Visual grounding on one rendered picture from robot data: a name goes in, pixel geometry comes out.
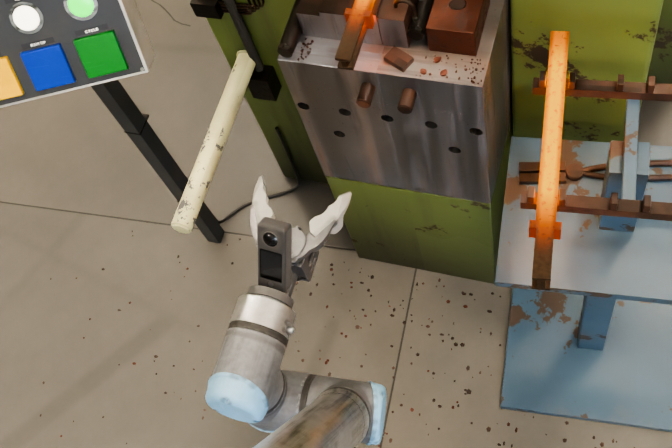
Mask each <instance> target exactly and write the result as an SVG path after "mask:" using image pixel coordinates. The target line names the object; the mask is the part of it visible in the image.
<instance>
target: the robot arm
mask: <svg viewBox="0 0 672 448"><path fill-rule="evenodd" d="M266 188H267V187H266V184H265V181H264V178H263V175H262V176H260V177H259V178H258V181H257V183H256V186H255V189H254V193H253V199H252V205H251V211H250V221H249V226H250V231H251V233H252V235H253V237H254V238H255V241H256V247H257V251H258V285H259V286H258V285H253V286H250V287H249V289H248V292H247V294H243V295H240V296H239V298H238V300H237V303H236V306H235V309H234V311H233V314H232V317H231V320H230V325H229V328H228V330H227V333H226V336H225V339H224V342H223V345H222V348H221V350H220V353H219V356H218V359H217V362H216V365H215V368H214V371H213V373H212V376H211V377H210V378H209V380H208V385H207V391H206V395H205V399H206V402H207V404H208V405H209V406H210V407H211V408H212V409H214V410H216V411H217V412H218V413H220V414H222V415H225V416H227V417H229V418H232V419H235V420H238V421H242V422H247V423H249V424H250V425H251V426H252V427H254V428H256V429H258V430H260V431H264V432H271V434H270V435H269V436H267V437H266V438H265V439H264V440H262V441H261V442H260V443H258V444H257V445H256V446H254V447H253V448H354V447H356V446H357V445H358V444H359V443H365V444H366V445H371V444H373V445H377V444H379V443H380V441H381V439H382V435H383V429H384V422H385V414H386V400H387V394H386V389H385V387H384V386H383V385H381V384H376V383H373V382H372V381H368V382H363V381H356V380H349V379H342V378H335V377H328V376H321V375H313V374H308V373H301V372H294V371H287V370H281V369H280V366H281V363H282V360H283V356H284V353H285V350H286V347H287V344H288V339H289V336H290V334H293V333H294V331H295V329H294V328H293V327H292V326H293V323H294V320H295V317H296V314H295V312H294V311H293V310H292V307H293V304H294V300H293V299H292V298H291V296H292V293H293V289H294V286H295V285H297V284H298V283H299V281H300V280H302V281H307V282H310V280H311V277H312V274H313V271H314V268H315V264H316V261H317V258H318V255H319V251H318V250H320V249H321V248H322V247H323V246H324V244H325V243H326V242H327V240H328V238H329V236H330V234H336V233H337V232H339V231H340V230H341V228H342V227H343V215H344V214H345V212H346V210H347V208H348V206H349V203H350V200H351V196H352V193H351V192H350V191H348V192H345V193H343V194H341V195H339V196H338V198H337V200H336V201H335V202H334V203H333V204H331V205H329V206H328V208H327V210H326V211H325V212H324V213H323V214H321V215H319V216H315V217H314V218H313V219H311V220H310V222H309V224H310V233H309V234H308V235H307V236H305V235H304V233H303V232H302V231H301V228H300V226H296V227H295V228H292V225H291V224H290V223H288V222H284V221H280V220H276V219H275V216H274V213H273V211H272V209H271V208H270V207H269V206H268V201H269V199H268V197H267V195H266ZM314 258H315V259H314ZM313 261H314V262H313ZM312 264H313V266H312ZM311 267H312V269H311ZM299 276H300V277H299ZM302 277H303V278H302ZM296 282H297V283H296ZM295 283H296V284H295ZM272 432H273V433H272Z"/></svg>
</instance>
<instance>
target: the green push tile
mask: <svg viewBox="0 0 672 448"><path fill-rule="evenodd" d="M73 42H74V45H75V47H76V49H77V52H78V54H79V57H80V59H81V61H82V64H83V66H84V68H85V71H86V73H87V76H88V78H94V77H98V76H103V75H107V74H111V73H115V72H119V71H123V70H127V69H128V64H127V61H126V59H125V56H124V54H123V51H122V49H121V46H120V44H119V41H118V39H117V36H116V33H115V31H114V29H113V30H109V31H105V32H101V33H97V34H93V35H89V36H85V37H81V38H77V39H74V41H73Z"/></svg>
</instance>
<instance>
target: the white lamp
mask: <svg viewBox="0 0 672 448"><path fill-rule="evenodd" d="M13 19H14V22H15V24H16V25H17V26H18V27H19V28H21V29H23V30H33V29H35V28H36V27H37V26H38V24H39V16H38V14H37V12H36V11H35V10H34V9H32V8H31V7H28V6H20V7H18V8H16V9H15V11H14V13H13Z"/></svg>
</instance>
